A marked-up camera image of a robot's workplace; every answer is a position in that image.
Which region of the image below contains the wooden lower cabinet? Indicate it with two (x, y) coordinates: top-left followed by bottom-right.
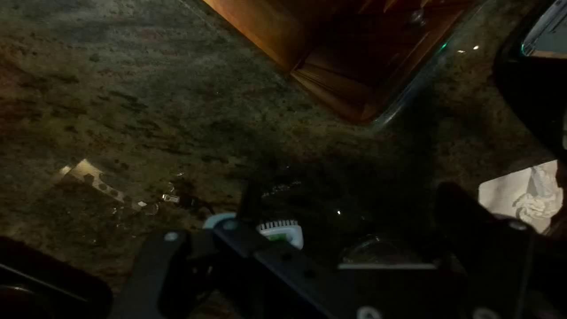
(204, 0), (477, 122)

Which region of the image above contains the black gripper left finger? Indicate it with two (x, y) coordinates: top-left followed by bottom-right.
(0, 237), (114, 319)

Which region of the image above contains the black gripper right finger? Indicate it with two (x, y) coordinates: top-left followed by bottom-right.
(495, 0), (567, 159)

